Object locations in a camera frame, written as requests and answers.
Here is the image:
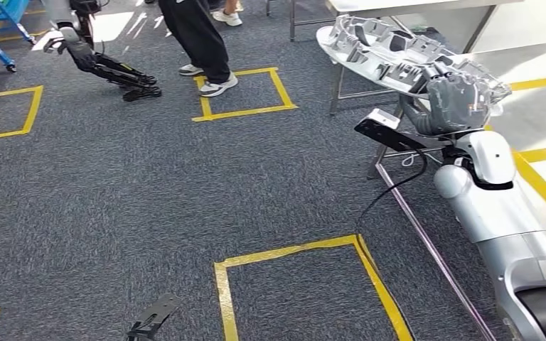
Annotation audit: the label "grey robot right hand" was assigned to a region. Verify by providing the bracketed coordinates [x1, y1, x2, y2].
[399, 61, 493, 137]

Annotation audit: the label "silver wheel hubcap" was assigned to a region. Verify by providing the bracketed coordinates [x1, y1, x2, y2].
[316, 13, 513, 118]

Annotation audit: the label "yellow floor tape square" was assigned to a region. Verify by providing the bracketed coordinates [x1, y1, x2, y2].
[191, 66, 299, 124]

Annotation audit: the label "person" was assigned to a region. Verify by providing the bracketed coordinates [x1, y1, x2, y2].
[211, 0, 245, 27]
[157, 0, 240, 98]

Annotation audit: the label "black and silver humanoid robot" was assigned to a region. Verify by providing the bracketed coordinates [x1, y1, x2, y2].
[31, 0, 164, 103]

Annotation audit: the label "yellow floor tape line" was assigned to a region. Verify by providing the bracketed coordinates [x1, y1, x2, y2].
[0, 85, 44, 143]

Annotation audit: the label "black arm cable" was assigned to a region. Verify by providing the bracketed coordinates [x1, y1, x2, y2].
[353, 148, 430, 237]

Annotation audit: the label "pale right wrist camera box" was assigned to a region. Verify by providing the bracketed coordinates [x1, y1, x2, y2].
[366, 108, 401, 131]

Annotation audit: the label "white floor cable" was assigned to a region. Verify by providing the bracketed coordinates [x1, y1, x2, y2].
[401, 151, 444, 168]

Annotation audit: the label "black right wrist camera bracket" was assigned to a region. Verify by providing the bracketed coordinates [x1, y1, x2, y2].
[353, 118, 460, 154]

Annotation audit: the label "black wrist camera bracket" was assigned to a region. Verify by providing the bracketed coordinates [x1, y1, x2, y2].
[124, 293, 182, 341]
[353, 118, 460, 154]

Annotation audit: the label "grey metal frame legs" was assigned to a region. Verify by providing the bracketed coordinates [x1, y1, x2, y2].
[265, 0, 338, 43]

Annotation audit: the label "black left wrist camera bracket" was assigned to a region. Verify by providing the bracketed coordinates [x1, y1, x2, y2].
[124, 293, 182, 341]

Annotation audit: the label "blue metal rack frame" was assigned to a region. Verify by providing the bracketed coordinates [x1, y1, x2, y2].
[0, 0, 36, 45]

